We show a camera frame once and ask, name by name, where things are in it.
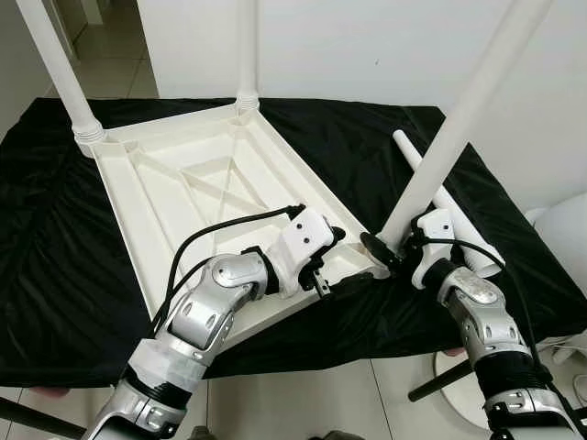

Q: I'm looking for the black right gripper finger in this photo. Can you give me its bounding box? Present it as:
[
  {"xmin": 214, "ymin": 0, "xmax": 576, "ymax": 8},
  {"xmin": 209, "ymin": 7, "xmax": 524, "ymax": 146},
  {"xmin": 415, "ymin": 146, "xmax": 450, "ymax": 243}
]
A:
[{"xmin": 360, "ymin": 231, "xmax": 397, "ymax": 267}]

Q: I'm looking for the white plastic table leg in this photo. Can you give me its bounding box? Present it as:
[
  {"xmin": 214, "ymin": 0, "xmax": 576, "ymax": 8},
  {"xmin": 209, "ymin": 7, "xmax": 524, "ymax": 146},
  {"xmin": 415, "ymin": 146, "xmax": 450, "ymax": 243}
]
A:
[
  {"xmin": 378, "ymin": 0, "xmax": 556, "ymax": 250},
  {"xmin": 393, "ymin": 128, "xmax": 505, "ymax": 276},
  {"xmin": 14, "ymin": 0, "xmax": 109, "ymax": 148},
  {"xmin": 235, "ymin": 0, "xmax": 261, "ymax": 111}
]

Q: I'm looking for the white plastic table top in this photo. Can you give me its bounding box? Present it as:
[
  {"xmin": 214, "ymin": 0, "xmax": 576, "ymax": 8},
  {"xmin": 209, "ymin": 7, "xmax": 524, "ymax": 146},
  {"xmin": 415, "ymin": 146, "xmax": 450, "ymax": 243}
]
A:
[{"xmin": 75, "ymin": 96, "xmax": 395, "ymax": 349}]

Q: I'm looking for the grey robot right leg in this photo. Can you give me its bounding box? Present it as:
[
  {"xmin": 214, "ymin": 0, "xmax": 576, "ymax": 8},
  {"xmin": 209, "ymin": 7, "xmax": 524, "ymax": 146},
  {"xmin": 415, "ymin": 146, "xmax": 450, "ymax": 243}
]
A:
[{"xmin": 307, "ymin": 427, "xmax": 366, "ymax": 440}]

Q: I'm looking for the black cloth cover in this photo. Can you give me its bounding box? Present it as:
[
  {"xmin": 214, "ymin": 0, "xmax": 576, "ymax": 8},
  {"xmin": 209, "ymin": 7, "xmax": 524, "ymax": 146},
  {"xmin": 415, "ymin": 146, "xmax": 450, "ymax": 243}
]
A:
[{"xmin": 0, "ymin": 92, "xmax": 587, "ymax": 391}]

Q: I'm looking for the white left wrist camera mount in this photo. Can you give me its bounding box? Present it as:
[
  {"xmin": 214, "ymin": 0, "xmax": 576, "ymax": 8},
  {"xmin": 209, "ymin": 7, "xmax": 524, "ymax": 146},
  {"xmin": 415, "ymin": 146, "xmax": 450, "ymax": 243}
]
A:
[{"xmin": 275, "ymin": 207, "xmax": 336, "ymax": 299}]

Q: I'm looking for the black metal frame bar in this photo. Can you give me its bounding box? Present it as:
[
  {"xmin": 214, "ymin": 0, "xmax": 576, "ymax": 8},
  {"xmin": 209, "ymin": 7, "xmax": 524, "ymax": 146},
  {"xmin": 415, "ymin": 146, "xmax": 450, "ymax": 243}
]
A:
[
  {"xmin": 408, "ymin": 371, "xmax": 473, "ymax": 404},
  {"xmin": 0, "ymin": 396, "xmax": 83, "ymax": 439}
]

